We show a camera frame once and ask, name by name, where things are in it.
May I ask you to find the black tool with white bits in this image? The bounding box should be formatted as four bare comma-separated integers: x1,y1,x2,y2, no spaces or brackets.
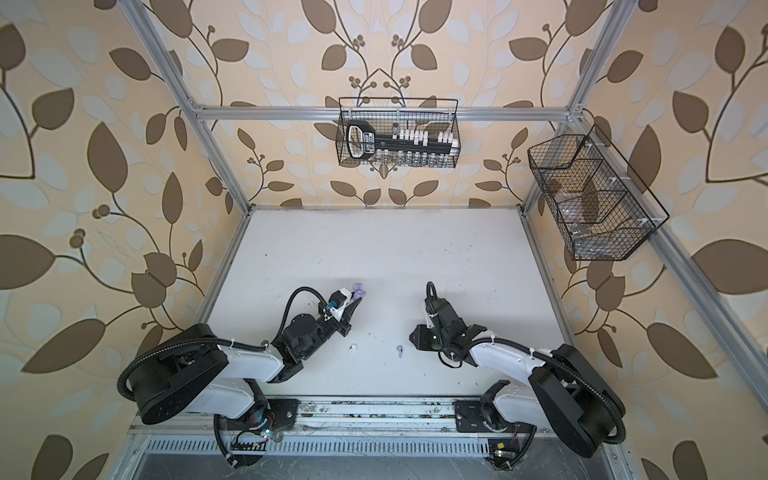
338,120,461,160

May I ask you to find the purple round charging case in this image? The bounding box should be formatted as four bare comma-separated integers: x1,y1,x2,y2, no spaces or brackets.
352,282,366,301

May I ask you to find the black wire basket centre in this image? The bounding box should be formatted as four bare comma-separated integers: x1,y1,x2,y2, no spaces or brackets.
335,95,462,169

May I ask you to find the black wire basket right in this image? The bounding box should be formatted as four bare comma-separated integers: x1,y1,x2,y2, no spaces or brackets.
527,125,669,261

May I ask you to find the black wire basket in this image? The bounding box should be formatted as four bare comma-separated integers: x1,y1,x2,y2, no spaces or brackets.
527,125,669,261
335,95,462,169

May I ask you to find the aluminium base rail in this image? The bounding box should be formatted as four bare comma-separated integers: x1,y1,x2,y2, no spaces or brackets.
127,395,625,436

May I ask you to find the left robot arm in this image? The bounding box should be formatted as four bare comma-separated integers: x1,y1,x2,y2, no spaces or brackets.
117,283,366,428

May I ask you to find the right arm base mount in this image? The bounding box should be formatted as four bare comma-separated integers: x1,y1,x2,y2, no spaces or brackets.
453,399,534,436

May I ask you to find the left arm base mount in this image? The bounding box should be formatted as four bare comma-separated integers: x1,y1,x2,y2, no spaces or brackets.
214,398,299,432

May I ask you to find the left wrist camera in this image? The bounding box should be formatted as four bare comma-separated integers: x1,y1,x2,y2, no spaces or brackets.
327,288,354,320

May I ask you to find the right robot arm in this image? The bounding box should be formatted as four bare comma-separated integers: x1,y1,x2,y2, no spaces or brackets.
409,282,627,458

